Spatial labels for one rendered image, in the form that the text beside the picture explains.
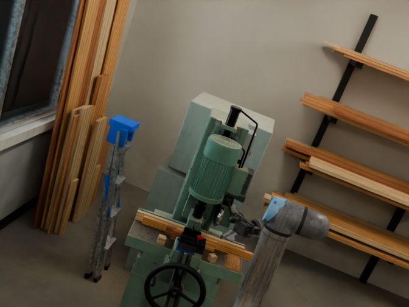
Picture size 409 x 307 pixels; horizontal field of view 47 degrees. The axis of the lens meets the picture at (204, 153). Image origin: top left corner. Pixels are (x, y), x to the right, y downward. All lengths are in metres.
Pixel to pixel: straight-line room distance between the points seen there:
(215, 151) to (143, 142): 2.68
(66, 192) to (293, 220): 2.25
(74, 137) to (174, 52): 1.53
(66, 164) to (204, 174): 1.59
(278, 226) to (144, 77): 3.12
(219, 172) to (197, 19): 2.53
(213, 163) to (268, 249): 0.55
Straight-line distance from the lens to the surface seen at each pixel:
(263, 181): 4.72
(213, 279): 2.41
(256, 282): 1.94
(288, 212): 1.84
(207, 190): 2.28
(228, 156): 2.21
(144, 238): 2.36
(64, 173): 3.66
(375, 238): 4.50
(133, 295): 2.51
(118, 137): 3.03
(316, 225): 1.87
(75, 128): 3.53
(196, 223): 2.39
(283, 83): 4.50
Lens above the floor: 2.09
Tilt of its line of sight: 18 degrees down
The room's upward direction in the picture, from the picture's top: 21 degrees clockwise
